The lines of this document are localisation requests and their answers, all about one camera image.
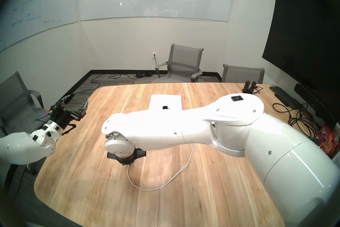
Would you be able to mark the silver MacBook laptop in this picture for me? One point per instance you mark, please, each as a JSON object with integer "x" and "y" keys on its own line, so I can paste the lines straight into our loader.
{"x": 164, "y": 102}

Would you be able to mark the colourful red snack package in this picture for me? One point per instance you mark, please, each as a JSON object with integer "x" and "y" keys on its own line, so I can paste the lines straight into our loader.
{"x": 328, "y": 137}

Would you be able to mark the black keyboard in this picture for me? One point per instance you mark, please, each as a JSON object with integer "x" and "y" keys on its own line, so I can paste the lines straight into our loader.
{"x": 281, "y": 94}

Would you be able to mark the black soundbar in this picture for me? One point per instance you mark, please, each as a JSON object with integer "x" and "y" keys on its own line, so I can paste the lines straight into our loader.
{"x": 310, "y": 100}

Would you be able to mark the black charging dock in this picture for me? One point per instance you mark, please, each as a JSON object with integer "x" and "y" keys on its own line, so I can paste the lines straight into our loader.
{"x": 249, "y": 87}

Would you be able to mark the grey mesh office chair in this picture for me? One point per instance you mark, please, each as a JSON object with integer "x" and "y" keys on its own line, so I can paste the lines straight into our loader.
{"x": 243, "y": 75}

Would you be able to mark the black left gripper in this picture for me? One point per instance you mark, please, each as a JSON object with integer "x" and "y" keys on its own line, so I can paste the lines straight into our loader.
{"x": 62, "y": 118}

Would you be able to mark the glass whiteboard with writing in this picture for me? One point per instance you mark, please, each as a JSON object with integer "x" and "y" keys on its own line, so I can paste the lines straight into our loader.
{"x": 37, "y": 0}

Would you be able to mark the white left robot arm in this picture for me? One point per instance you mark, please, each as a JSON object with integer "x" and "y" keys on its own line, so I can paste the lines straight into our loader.
{"x": 18, "y": 149}

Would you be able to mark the grey mesh chair with armrests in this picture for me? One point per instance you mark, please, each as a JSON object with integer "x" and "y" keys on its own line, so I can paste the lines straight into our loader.
{"x": 184, "y": 57}

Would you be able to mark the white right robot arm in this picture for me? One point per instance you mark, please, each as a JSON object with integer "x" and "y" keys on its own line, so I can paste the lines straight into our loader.
{"x": 239, "y": 122}

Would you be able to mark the white box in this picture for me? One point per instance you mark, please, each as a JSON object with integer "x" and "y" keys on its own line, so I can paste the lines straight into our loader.
{"x": 337, "y": 160}

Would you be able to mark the black wall television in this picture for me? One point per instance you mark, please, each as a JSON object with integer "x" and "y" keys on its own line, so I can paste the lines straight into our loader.
{"x": 300, "y": 32}

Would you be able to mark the dark grey office chair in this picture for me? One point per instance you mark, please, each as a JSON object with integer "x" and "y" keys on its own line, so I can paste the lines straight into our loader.
{"x": 13, "y": 98}

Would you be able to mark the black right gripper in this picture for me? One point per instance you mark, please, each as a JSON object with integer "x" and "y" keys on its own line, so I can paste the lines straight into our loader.
{"x": 126, "y": 160}

